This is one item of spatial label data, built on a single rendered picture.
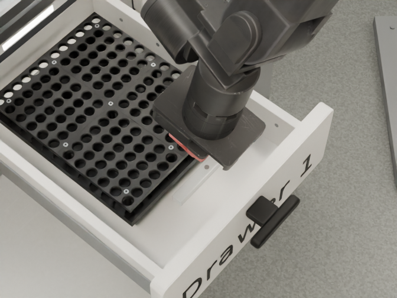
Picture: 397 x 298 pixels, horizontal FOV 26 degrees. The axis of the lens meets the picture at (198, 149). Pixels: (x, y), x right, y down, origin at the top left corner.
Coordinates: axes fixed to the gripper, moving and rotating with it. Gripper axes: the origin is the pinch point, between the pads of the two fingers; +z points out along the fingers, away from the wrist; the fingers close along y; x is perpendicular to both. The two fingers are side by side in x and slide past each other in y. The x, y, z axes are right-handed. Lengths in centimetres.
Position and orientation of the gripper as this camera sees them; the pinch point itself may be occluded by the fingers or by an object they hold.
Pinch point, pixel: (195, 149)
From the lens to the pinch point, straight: 95.2
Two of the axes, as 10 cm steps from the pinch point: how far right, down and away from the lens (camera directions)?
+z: -1.6, 3.8, 9.1
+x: 6.3, -6.7, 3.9
